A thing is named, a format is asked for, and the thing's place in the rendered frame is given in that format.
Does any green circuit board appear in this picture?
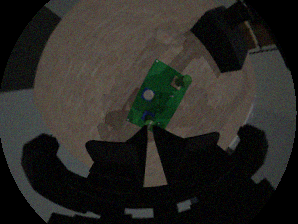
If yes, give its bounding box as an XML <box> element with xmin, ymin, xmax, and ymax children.
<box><xmin>126</xmin><ymin>59</ymin><xmax>193</xmax><ymax>131</ymax></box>

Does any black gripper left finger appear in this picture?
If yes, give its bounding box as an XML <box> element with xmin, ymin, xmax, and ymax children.
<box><xmin>85</xmin><ymin>125</ymin><xmax>148</xmax><ymax>188</ymax></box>

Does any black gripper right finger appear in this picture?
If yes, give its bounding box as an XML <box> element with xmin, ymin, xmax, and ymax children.
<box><xmin>153</xmin><ymin>125</ymin><xmax>220</xmax><ymax>184</ymax></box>

